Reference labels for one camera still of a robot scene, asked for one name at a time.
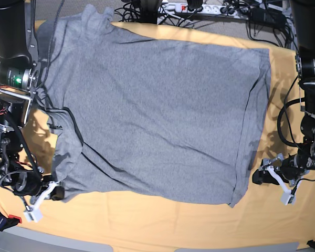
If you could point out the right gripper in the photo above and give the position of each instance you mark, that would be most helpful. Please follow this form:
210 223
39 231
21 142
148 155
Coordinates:
49 191

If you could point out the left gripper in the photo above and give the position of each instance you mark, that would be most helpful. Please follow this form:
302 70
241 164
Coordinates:
288 173

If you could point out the grey t-shirt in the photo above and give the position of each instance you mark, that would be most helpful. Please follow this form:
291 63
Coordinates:
169 118

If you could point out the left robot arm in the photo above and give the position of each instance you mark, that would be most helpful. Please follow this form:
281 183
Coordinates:
303 13

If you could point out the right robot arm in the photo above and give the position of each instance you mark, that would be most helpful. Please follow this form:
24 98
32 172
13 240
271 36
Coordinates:
20 71

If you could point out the yellow table cloth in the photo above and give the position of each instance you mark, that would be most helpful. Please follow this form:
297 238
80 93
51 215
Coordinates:
133 222

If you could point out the blue clamp with red tip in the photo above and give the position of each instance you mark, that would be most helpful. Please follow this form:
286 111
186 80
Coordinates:
8 222

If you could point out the black power adapter brick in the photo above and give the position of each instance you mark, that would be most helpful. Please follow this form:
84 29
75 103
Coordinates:
267 18

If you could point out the white power strip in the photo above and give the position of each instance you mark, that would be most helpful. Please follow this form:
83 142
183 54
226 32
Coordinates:
181 10

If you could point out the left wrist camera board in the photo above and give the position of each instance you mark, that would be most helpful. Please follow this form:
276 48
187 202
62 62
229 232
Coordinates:
288 196

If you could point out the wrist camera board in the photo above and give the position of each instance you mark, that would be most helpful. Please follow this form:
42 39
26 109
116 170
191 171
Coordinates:
32 215
288 196

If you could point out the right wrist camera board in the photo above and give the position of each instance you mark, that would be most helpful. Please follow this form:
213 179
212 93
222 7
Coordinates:
32 215

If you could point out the black central post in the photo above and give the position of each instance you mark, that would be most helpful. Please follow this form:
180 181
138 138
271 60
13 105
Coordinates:
149 11

